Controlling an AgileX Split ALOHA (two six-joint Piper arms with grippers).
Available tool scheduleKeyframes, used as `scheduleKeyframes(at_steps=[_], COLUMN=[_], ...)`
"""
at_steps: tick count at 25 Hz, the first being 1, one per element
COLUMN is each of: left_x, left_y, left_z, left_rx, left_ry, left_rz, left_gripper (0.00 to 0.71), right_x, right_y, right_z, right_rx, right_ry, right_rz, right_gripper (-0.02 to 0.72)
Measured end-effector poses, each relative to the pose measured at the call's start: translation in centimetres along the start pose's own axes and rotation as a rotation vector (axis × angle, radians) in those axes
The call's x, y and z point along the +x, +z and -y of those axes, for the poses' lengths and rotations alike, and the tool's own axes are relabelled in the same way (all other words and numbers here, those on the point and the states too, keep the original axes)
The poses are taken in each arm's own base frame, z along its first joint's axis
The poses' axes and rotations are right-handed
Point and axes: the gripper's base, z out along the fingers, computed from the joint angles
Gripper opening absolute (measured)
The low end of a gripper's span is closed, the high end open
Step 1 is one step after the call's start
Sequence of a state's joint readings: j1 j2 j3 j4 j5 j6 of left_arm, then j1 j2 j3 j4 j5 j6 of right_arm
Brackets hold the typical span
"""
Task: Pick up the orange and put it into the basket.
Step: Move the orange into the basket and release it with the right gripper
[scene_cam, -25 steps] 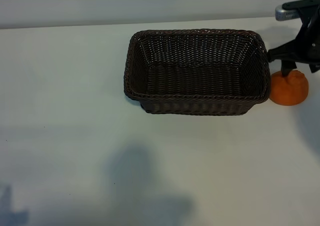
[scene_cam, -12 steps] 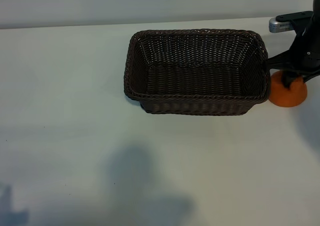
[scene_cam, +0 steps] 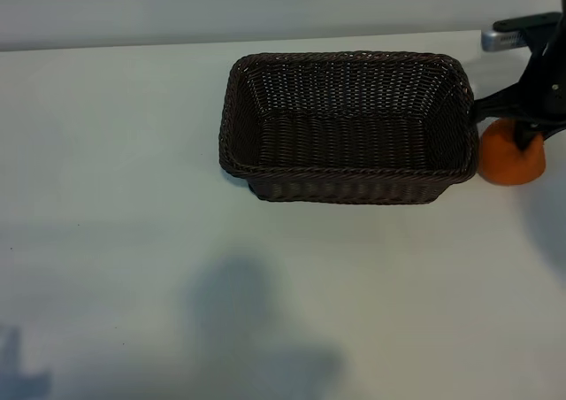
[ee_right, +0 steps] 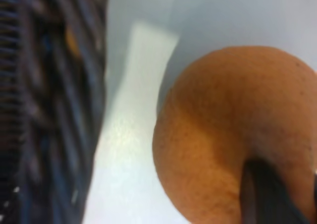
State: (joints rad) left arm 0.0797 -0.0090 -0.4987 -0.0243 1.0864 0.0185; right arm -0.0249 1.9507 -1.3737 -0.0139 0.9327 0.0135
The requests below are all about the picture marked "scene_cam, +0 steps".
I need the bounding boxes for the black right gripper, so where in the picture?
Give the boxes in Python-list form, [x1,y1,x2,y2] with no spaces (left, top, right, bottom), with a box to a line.
[472,14,566,153]

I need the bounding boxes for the orange fruit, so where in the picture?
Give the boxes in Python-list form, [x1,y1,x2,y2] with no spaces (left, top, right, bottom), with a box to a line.
[480,119,547,186]

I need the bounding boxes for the dark brown wicker basket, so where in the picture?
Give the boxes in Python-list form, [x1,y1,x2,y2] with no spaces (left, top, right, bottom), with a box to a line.
[218,50,481,206]

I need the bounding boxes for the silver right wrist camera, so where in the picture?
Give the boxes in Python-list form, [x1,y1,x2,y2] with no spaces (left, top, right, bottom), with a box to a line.
[481,30,528,54]

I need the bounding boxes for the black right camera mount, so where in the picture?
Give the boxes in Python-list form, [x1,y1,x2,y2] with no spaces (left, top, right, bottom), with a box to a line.
[493,12,562,60]

